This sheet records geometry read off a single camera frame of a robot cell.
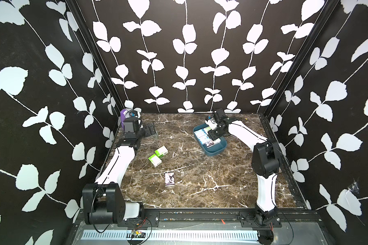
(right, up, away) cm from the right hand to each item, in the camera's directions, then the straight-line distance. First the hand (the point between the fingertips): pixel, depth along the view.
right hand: (211, 132), depth 97 cm
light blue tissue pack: (-7, -1, +4) cm, 8 cm away
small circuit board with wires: (-39, -47, -27) cm, 67 cm away
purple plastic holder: (-58, +10, +1) cm, 59 cm away
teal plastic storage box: (0, -12, -3) cm, 12 cm away
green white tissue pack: (-3, +1, +5) cm, 5 cm away
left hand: (-38, +5, -12) cm, 41 cm away
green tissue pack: (-32, -12, -1) cm, 34 cm away
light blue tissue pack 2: (-4, -5, +3) cm, 7 cm away
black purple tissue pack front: (-26, -26, -12) cm, 39 cm away
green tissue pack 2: (-36, -18, -4) cm, 40 cm away
